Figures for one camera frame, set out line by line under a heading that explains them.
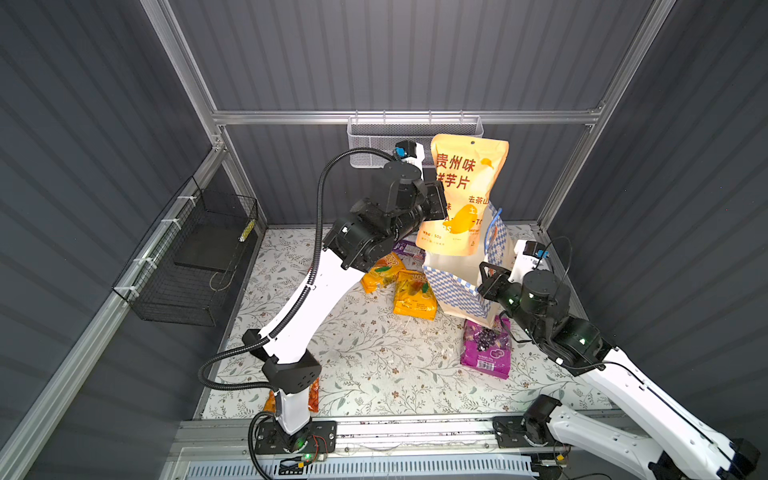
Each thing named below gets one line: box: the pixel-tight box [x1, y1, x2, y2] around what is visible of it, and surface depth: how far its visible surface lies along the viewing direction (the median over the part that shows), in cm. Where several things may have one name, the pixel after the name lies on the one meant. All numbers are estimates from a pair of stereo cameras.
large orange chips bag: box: [416, 134, 509, 257], surface depth 63 cm
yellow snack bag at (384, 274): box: [361, 252, 405, 294], surface depth 103 cm
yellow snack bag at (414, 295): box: [393, 270, 438, 321], surface depth 93 cm
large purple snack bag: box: [460, 316, 512, 379], surface depth 84 cm
